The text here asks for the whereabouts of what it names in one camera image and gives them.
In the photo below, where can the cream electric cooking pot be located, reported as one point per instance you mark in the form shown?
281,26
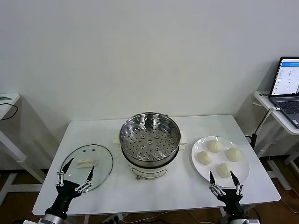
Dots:
149,172

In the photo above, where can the round glass pot lid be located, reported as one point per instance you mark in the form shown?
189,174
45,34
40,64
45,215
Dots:
100,161

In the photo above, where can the white round plate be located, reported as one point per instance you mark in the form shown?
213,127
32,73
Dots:
241,172

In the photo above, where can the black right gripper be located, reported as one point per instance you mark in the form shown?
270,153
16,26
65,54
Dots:
231,200

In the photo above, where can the stainless steel steamer basket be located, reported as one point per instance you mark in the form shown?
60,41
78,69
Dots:
163,142

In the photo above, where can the white steamed baozi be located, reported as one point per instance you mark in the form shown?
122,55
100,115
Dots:
204,157
224,170
234,154
214,145

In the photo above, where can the white laptop side table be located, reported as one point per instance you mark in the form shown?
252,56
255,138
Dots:
262,98

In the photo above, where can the white empty side table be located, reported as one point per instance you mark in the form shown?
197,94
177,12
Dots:
9,105

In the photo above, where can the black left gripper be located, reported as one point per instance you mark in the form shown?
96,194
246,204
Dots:
64,196

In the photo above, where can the grey open laptop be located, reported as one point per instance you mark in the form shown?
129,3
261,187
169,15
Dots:
288,77

